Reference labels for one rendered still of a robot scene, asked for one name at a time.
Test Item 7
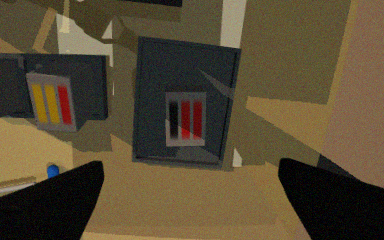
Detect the beige flat panel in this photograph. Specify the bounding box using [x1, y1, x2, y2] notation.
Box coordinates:
[317, 0, 384, 188]

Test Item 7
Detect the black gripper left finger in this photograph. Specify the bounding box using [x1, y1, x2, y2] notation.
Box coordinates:
[0, 161, 104, 240]

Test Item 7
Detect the blue cylinder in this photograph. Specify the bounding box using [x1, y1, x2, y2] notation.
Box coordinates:
[47, 165, 59, 178]

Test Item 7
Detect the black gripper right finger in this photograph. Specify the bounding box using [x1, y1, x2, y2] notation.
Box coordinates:
[278, 158, 384, 240]

